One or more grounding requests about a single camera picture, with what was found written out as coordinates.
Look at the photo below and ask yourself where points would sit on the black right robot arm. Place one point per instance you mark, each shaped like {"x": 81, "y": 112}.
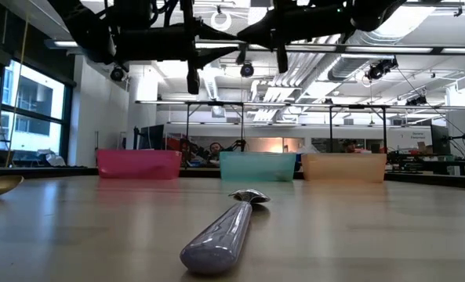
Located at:
{"x": 373, "y": 13}

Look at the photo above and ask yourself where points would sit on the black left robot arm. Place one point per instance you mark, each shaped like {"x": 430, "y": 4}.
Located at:
{"x": 83, "y": 23}

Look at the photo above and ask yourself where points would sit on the black computer monitor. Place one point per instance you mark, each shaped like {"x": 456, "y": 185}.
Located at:
{"x": 151, "y": 137}
{"x": 440, "y": 139}

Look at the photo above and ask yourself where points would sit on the person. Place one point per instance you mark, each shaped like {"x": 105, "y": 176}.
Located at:
{"x": 215, "y": 150}
{"x": 349, "y": 145}

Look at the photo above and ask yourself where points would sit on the pink plastic bin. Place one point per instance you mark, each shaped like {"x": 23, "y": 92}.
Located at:
{"x": 138, "y": 164}

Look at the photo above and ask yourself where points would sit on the green plastic bin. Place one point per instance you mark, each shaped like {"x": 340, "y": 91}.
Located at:
{"x": 257, "y": 166}

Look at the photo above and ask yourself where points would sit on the orange plastic bin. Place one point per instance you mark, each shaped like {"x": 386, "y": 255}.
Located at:
{"x": 344, "y": 168}

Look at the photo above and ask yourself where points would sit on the large glass window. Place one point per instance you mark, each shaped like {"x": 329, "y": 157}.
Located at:
{"x": 36, "y": 98}

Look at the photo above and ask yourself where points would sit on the cluttered background work table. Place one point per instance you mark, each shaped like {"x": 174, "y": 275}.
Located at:
{"x": 432, "y": 162}

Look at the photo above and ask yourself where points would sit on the black ceiling-mounted camera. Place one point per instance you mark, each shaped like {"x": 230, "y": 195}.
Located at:
{"x": 379, "y": 69}
{"x": 117, "y": 74}
{"x": 416, "y": 101}
{"x": 247, "y": 69}

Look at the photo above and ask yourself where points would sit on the black overhead station frame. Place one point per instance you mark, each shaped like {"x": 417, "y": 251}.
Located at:
{"x": 187, "y": 125}
{"x": 384, "y": 129}

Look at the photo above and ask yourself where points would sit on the black aluminium table frame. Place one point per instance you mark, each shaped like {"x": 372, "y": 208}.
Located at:
{"x": 40, "y": 171}

